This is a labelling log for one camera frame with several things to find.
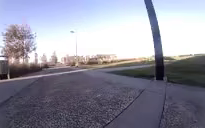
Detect grey paved path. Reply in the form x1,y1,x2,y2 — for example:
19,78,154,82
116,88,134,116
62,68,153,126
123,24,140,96
0,63,205,128

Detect green grass area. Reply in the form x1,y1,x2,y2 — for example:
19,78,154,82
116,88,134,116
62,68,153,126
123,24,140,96
79,53,205,89

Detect dry brown hedge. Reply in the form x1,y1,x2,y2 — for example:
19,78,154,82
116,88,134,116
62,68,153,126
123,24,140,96
0,62,44,82

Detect distant buildings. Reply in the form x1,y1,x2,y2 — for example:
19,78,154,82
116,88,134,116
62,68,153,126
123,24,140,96
60,53,118,66

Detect street lamp pole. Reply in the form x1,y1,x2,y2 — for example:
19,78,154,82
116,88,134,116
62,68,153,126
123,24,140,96
69,30,80,67

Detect dark tall pole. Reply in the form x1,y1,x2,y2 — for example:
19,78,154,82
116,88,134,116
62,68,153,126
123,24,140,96
143,0,166,81

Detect sign board on posts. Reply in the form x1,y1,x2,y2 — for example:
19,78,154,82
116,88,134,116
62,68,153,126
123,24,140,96
0,55,11,81

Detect bare tree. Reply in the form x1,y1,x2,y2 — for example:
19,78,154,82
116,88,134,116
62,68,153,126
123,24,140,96
0,23,38,65

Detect pale kerb strip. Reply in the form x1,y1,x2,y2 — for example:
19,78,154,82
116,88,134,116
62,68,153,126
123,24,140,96
0,68,91,84

